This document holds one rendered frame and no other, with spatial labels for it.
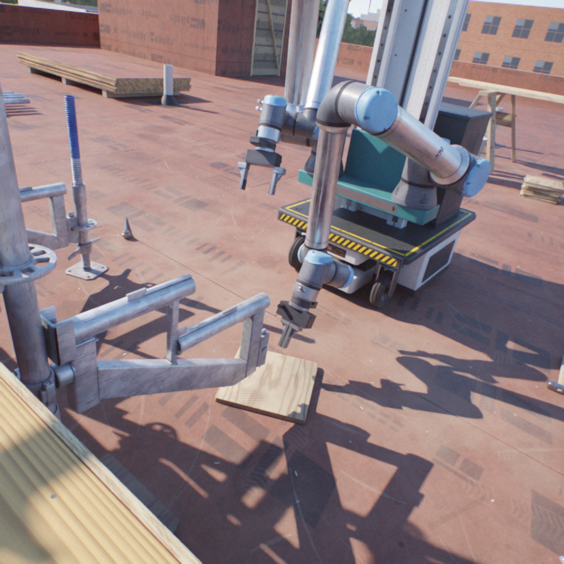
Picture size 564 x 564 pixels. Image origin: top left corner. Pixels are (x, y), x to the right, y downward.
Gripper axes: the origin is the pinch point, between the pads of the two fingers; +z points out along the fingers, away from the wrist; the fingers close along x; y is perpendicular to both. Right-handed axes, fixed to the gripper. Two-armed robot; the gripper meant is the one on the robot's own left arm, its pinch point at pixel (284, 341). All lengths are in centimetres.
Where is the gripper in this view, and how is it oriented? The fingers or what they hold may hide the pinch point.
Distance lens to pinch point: 163.5
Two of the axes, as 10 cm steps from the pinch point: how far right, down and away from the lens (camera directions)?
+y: -5.2, -0.6, -8.5
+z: -3.7, 9.1, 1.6
